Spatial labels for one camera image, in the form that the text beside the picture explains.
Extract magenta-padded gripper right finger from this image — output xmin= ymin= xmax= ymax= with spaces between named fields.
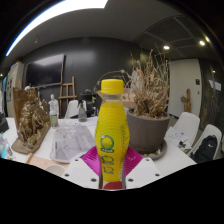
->
xmin=122 ymin=146 xmax=164 ymax=190

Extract flat round red coaster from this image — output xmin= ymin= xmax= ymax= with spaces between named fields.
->
xmin=102 ymin=180 xmax=124 ymax=191

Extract wooden easel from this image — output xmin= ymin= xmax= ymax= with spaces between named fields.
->
xmin=58 ymin=75 xmax=78 ymax=118

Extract dried plant in grey pot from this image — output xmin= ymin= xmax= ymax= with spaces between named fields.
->
xmin=94 ymin=49 xmax=172 ymax=155

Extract white paper sheets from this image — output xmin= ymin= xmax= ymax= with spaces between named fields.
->
xmin=164 ymin=126 xmax=192 ymax=150

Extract white cabinet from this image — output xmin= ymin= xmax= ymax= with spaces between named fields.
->
xmin=5 ymin=61 xmax=25 ymax=118

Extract clear bottle with green label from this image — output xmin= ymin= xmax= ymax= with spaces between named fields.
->
xmin=48 ymin=93 xmax=60 ymax=129

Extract black backpack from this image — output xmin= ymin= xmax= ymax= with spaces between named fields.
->
xmin=193 ymin=134 xmax=218 ymax=164

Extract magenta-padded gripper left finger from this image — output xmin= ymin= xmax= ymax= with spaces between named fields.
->
xmin=61 ymin=146 xmax=102 ymax=190

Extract brown relief sculpture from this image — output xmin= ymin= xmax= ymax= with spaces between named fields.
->
xmin=11 ymin=87 xmax=52 ymax=156

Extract black flat box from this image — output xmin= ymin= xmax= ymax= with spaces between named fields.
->
xmin=0 ymin=112 xmax=10 ymax=134

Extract long ceiling light strip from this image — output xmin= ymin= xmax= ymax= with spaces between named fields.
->
xmin=5 ymin=0 xmax=109 ymax=57

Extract grey plant saucer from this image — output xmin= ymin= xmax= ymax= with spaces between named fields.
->
xmin=141 ymin=139 xmax=169 ymax=161

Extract printed newspaper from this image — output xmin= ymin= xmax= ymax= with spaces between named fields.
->
xmin=49 ymin=122 xmax=96 ymax=164

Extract cardboard box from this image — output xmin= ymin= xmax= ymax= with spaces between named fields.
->
xmin=122 ymin=92 xmax=137 ymax=109

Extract yellow drink bottle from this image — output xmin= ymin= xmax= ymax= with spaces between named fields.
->
xmin=94 ymin=78 xmax=130 ymax=184

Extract wooden figure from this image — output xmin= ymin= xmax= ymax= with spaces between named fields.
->
xmin=180 ymin=88 xmax=193 ymax=114

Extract black wall screen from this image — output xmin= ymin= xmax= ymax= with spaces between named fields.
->
xmin=25 ymin=53 xmax=66 ymax=90

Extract white chair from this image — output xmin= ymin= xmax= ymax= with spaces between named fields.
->
xmin=173 ymin=111 xmax=201 ymax=141
xmin=189 ymin=123 xmax=223 ymax=162
xmin=64 ymin=99 xmax=87 ymax=120

